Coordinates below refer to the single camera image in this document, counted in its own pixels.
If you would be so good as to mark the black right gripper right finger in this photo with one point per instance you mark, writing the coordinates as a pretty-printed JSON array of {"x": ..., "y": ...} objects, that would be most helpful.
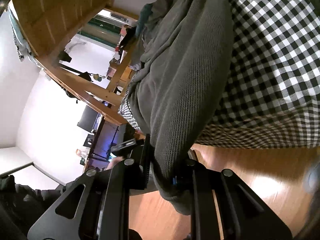
[{"x": 223, "y": 206}]

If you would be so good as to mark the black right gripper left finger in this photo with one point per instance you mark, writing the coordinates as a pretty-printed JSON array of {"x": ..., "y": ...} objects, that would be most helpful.
[{"x": 96, "y": 206}]

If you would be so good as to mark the grey knit sweater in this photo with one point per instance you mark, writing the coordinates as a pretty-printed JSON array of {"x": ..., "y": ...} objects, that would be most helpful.
[{"x": 177, "y": 92}]

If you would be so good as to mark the dark desk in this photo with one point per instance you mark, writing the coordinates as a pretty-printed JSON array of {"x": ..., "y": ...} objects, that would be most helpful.
[{"x": 106, "y": 136}]

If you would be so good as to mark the black monitor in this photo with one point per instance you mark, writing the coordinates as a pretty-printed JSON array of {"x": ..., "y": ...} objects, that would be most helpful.
[{"x": 89, "y": 120}]

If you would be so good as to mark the black white checkered bedsheet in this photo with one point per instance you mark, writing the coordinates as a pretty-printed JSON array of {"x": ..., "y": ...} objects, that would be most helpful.
[{"x": 271, "y": 96}]

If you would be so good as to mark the white air conditioner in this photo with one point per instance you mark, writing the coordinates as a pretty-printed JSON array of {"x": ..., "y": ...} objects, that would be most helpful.
[{"x": 123, "y": 19}]

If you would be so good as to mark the teal pillow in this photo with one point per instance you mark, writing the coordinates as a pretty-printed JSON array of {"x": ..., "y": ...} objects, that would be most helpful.
[{"x": 145, "y": 12}]

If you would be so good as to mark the grey-green jacket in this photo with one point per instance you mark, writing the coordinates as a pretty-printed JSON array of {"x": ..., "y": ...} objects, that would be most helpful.
[{"x": 159, "y": 10}]

